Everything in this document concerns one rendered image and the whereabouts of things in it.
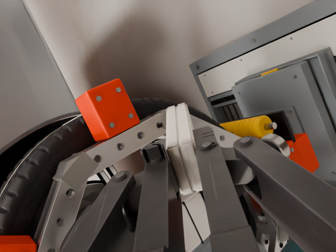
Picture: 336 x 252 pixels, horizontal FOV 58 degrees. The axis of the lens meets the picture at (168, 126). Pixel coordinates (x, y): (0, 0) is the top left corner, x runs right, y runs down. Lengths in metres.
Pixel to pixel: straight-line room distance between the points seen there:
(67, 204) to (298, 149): 0.57
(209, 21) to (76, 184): 1.14
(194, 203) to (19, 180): 0.34
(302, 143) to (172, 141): 0.70
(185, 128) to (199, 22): 1.37
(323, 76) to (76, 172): 0.82
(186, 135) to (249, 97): 1.00
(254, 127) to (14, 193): 0.53
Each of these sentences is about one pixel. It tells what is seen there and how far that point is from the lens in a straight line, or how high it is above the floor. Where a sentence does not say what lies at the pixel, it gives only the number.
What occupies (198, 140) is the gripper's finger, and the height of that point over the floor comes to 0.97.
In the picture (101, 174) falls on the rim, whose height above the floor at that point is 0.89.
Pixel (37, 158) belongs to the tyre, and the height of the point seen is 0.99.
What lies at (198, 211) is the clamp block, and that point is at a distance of 0.34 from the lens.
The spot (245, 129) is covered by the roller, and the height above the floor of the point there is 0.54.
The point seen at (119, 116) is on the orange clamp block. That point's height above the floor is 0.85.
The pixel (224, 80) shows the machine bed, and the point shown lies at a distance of 1.41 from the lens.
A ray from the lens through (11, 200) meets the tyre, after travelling 0.58.
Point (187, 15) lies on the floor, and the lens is 1.58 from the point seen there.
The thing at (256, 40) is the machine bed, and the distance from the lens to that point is 1.25.
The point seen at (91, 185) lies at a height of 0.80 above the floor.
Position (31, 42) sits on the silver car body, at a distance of 1.06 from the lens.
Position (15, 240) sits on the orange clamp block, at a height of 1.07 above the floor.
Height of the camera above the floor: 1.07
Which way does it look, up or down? 31 degrees down
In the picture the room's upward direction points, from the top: 119 degrees counter-clockwise
